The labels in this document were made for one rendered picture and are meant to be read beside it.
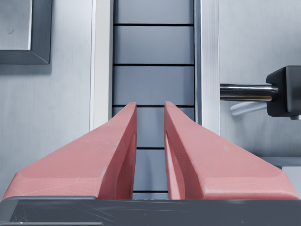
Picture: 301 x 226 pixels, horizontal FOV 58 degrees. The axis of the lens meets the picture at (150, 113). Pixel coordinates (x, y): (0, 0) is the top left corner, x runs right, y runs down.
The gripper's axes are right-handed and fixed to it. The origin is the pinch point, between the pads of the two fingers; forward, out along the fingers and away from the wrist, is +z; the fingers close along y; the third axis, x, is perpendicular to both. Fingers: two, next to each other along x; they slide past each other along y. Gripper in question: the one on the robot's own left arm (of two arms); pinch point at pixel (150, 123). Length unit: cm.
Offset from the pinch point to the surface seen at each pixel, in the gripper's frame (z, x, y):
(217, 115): 3.6, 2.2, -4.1
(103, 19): 12.4, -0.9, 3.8
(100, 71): 9.6, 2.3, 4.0
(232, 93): 4.6, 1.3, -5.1
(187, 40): 14.8, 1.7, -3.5
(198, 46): 7.0, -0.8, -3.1
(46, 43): 18.3, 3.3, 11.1
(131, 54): 13.9, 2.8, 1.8
